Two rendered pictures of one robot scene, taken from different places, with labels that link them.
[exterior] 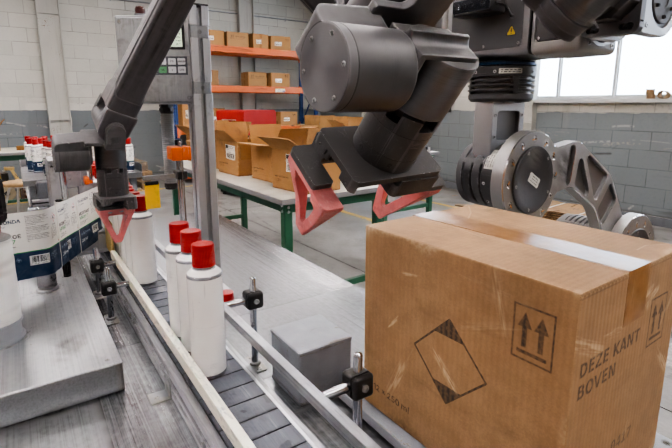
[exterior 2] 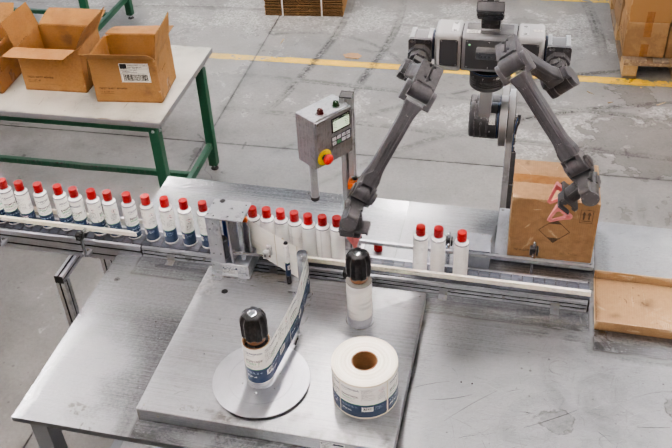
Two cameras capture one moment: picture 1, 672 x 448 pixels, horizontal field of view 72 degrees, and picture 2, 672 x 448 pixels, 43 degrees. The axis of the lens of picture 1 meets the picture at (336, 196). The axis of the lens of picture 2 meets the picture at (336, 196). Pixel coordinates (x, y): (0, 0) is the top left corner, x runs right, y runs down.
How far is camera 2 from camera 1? 2.72 m
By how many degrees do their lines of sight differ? 45
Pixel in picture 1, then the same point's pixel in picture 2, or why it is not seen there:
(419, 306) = (541, 218)
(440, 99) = not seen: hidden behind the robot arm
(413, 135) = not seen: hidden behind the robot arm
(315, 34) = (588, 193)
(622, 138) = not seen: outside the picture
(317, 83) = (587, 201)
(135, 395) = (433, 302)
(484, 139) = (486, 109)
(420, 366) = (541, 235)
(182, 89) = (348, 146)
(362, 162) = (573, 202)
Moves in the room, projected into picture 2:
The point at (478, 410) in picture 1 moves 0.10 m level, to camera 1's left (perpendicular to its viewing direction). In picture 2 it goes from (566, 240) to (549, 253)
